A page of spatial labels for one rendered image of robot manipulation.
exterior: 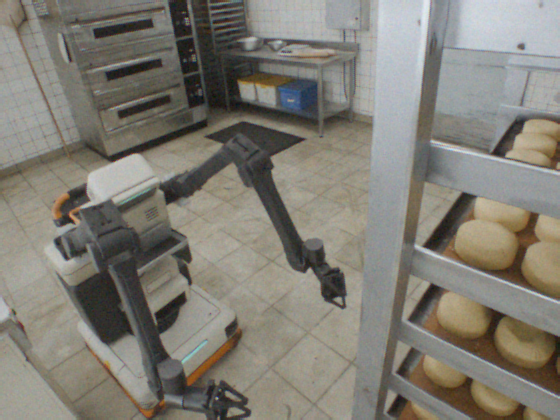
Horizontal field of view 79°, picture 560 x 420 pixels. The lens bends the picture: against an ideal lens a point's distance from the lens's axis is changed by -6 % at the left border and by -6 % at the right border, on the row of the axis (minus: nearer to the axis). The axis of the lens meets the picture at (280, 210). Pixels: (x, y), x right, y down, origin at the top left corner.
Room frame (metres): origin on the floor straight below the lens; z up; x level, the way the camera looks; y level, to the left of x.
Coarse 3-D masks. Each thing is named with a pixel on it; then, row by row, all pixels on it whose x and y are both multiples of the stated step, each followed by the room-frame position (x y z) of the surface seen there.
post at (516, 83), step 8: (512, 72) 0.54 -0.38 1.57; (520, 72) 0.53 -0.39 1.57; (528, 72) 0.53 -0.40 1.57; (512, 80) 0.54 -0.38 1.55; (520, 80) 0.53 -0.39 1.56; (528, 80) 0.54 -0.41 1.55; (504, 88) 0.54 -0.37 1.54; (512, 88) 0.54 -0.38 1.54; (520, 88) 0.53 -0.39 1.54; (504, 96) 0.54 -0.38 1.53; (512, 96) 0.53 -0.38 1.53; (520, 96) 0.53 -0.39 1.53; (512, 104) 0.53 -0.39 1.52; (520, 104) 0.53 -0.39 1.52; (496, 128) 0.54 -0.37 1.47; (504, 128) 0.53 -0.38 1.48; (496, 136) 0.54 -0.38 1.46
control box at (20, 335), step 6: (0, 294) 0.94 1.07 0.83; (0, 300) 0.90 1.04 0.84; (0, 306) 0.87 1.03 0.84; (6, 306) 0.87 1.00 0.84; (0, 312) 0.84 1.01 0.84; (12, 312) 0.91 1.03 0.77; (12, 318) 0.81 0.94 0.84; (12, 330) 0.78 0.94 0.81; (18, 330) 0.79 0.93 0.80; (24, 330) 0.86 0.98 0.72; (18, 336) 0.78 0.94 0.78; (24, 336) 0.79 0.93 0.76; (18, 342) 0.78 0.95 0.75; (24, 342) 0.79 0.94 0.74; (30, 342) 0.81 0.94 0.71; (24, 348) 0.78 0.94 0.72; (30, 348) 0.79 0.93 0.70
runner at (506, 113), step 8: (504, 104) 0.54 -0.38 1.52; (504, 112) 0.54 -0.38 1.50; (512, 112) 0.53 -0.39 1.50; (520, 112) 0.52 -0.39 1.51; (528, 112) 0.51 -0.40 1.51; (536, 112) 0.50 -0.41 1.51; (544, 112) 0.50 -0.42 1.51; (552, 112) 0.49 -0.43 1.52; (496, 120) 0.54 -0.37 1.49; (504, 120) 0.53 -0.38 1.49; (512, 120) 0.53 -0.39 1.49; (520, 120) 0.52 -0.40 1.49; (552, 120) 0.49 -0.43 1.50
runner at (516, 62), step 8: (512, 56) 0.54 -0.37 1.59; (520, 56) 0.53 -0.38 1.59; (528, 56) 0.53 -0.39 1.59; (536, 56) 0.52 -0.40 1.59; (512, 64) 0.53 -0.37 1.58; (520, 64) 0.53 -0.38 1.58; (528, 64) 0.52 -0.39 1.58; (536, 64) 0.52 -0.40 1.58; (544, 64) 0.51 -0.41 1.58; (552, 64) 0.50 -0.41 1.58; (544, 72) 0.49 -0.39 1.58; (552, 72) 0.48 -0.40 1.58
